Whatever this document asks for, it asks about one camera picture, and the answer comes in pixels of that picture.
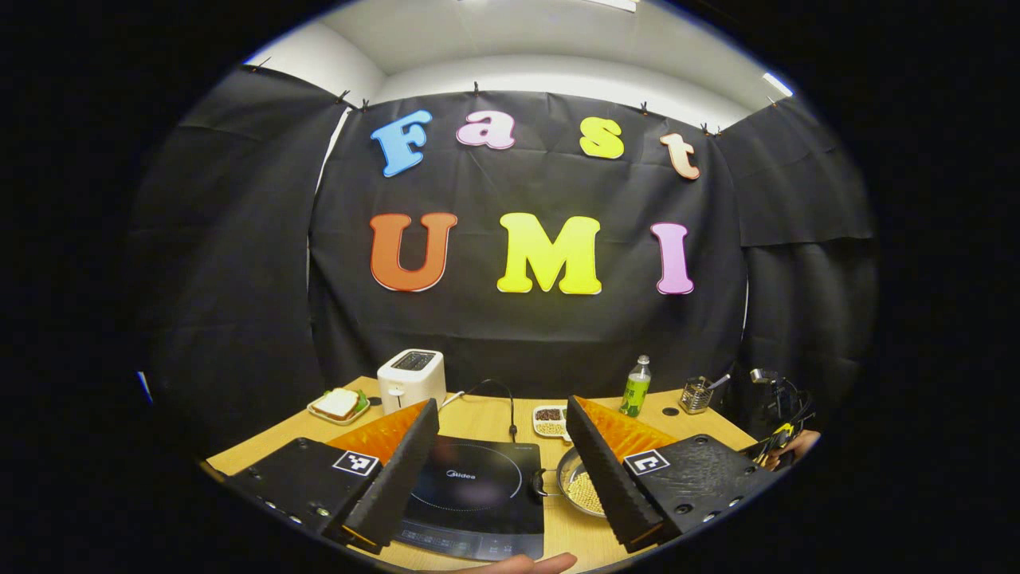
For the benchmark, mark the row of black cloth clips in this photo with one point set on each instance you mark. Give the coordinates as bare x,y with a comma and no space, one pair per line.
476,88

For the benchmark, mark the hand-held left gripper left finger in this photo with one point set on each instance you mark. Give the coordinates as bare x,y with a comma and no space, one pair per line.
398,478

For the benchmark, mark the white bread sandwich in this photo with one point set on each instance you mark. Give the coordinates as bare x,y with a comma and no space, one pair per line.
336,403

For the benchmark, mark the white toaster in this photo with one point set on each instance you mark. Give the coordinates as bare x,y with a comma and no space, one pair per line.
410,383

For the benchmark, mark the pile of soybeans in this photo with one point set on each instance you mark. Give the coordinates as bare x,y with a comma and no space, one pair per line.
588,494

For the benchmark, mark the black induction cooktop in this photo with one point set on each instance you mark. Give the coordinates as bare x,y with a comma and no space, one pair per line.
478,510

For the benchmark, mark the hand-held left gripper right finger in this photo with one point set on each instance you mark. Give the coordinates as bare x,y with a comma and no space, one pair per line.
610,478

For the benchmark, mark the small ceiling light panel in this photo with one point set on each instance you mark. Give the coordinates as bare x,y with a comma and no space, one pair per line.
777,84

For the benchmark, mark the large ceiling light panel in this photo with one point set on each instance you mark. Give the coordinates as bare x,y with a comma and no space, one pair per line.
613,4

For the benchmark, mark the green plate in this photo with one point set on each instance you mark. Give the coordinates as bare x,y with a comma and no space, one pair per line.
358,408

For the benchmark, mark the white divided dish of beans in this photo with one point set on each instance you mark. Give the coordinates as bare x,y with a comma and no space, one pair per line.
550,422

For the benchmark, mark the green drink bottle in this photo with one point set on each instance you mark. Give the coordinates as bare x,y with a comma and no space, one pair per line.
635,391

